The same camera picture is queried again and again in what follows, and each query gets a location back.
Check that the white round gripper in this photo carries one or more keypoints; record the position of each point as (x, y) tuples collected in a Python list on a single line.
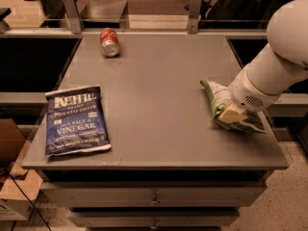
[(246, 92)]

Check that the green jalapeno chip bag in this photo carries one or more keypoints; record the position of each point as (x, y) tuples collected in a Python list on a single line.
[(219, 96)]

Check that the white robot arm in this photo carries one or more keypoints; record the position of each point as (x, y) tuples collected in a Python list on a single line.
[(280, 64)]

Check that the black bag behind glass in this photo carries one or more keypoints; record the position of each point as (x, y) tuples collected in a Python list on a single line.
[(241, 14)]

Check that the blue Kettle chip bag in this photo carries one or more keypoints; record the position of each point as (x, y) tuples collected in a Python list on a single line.
[(75, 122)]

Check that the upper drawer knob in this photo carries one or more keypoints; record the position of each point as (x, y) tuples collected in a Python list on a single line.
[(154, 201)]

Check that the drawer knob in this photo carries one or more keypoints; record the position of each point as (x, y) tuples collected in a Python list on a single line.
[(153, 226), (154, 201)]

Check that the lower drawer knob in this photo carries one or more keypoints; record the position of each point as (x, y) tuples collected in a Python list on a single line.
[(153, 226)]

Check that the red soda can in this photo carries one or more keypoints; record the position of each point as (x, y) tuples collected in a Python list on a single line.
[(109, 42)]

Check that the upper grey drawer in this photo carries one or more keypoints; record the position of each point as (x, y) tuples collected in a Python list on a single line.
[(78, 195)]

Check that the grey drawer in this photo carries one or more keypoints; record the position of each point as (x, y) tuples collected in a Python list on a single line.
[(163, 218), (78, 195)]

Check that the lower grey drawer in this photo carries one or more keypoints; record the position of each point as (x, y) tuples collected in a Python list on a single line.
[(163, 218)]

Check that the cardboard box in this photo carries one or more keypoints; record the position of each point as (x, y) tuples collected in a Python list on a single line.
[(21, 187)]

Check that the right metal bracket post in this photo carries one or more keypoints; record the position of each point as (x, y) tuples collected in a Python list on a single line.
[(193, 19)]

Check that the metal bracket post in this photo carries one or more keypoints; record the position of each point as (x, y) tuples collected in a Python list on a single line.
[(193, 19), (73, 18)]

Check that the left metal bracket post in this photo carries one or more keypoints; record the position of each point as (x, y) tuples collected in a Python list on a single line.
[(73, 18)]

